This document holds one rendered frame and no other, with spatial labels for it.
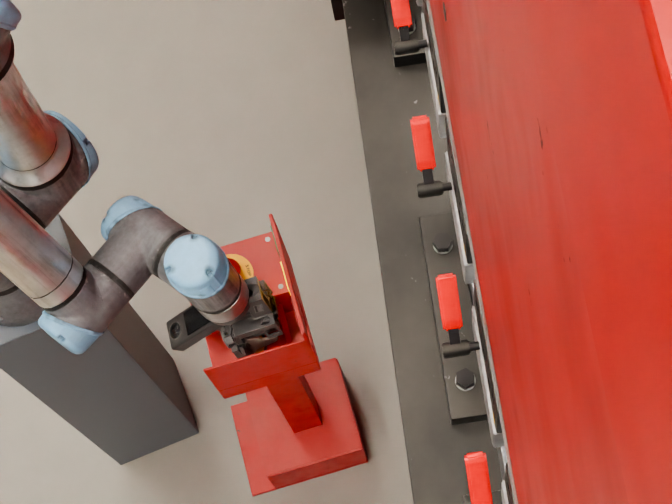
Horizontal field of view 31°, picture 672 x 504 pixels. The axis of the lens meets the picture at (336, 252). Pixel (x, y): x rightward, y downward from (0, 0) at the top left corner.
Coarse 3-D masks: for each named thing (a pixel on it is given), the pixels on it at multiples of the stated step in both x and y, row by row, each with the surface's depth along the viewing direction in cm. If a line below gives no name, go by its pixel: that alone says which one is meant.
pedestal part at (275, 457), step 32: (320, 384) 246; (256, 416) 245; (320, 416) 243; (352, 416) 243; (256, 448) 253; (288, 448) 241; (320, 448) 241; (352, 448) 240; (256, 480) 251; (288, 480) 246
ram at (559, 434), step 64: (448, 0) 102; (512, 0) 56; (448, 64) 117; (512, 64) 60; (512, 128) 65; (512, 192) 70; (512, 256) 77; (512, 320) 85; (576, 320) 50; (512, 384) 96; (576, 384) 54; (512, 448) 109; (576, 448) 58
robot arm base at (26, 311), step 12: (12, 288) 179; (0, 300) 181; (12, 300) 181; (24, 300) 182; (0, 312) 183; (12, 312) 183; (24, 312) 184; (36, 312) 185; (0, 324) 187; (12, 324) 186; (24, 324) 186
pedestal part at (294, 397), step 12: (276, 384) 212; (288, 384) 214; (300, 384) 216; (276, 396) 218; (288, 396) 220; (300, 396) 222; (312, 396) 237; (288, 408) 227; (300, 408) 229; (312, 408) 231; (288, 420) 233; (300, 420) 236; (312, 420) 238
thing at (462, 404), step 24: (432, 216) 171; (432, 240) 170; (456, 240) 170; (432, 264) 168; (456, 264) 168; (432, 288) 167; (456, 360) 163; (480, 384) 161; (456, 408) 160; (480, 408) 160
